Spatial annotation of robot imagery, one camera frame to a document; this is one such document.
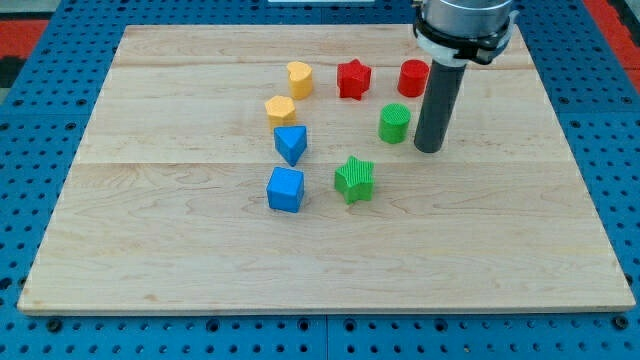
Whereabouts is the blue triangle block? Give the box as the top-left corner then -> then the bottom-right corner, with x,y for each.
274,125 -> 307,166

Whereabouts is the green star block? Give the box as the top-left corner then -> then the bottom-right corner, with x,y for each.
334,156 -> 375,204

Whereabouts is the yellow hexagon block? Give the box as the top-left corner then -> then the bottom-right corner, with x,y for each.
264,95 -> 297,131

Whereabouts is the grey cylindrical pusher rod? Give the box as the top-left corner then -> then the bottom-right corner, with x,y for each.
414,61 -> 466,153

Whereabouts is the red cylinder block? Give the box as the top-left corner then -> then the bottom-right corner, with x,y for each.
397,59 -> 430,98

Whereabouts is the wooden board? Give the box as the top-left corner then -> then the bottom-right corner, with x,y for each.
18,25 -> 635,316

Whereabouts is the yellow heart block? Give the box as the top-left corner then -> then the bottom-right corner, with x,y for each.
286,61 -> 313,100

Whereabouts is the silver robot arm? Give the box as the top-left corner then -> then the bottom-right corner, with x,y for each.
412,0 -> 519,68

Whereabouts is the red star block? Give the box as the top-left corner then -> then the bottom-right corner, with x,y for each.
336,59 -> 372,101

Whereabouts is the blue cube block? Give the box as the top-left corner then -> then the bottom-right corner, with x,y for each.
266,167 -> 304,213

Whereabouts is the green cylinder block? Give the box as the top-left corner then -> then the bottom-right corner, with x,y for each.
378,103 -> 411,144

